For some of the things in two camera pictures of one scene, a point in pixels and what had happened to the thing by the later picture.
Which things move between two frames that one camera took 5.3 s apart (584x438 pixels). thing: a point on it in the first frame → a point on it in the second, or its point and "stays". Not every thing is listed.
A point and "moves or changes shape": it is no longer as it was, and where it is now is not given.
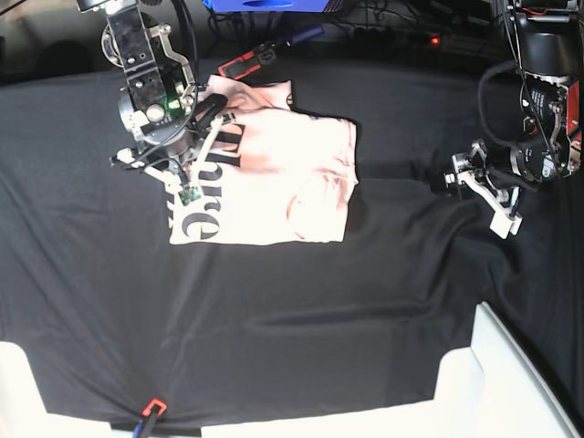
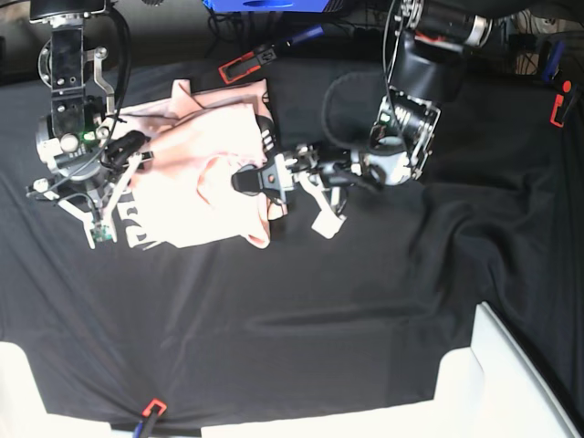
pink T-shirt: [276, 174] moves or changes shape
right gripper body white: [475, 168] → [322, 179]
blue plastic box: [268, 5] stays
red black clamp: [252, 62] stays
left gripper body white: [184, 165] → [42, 189]
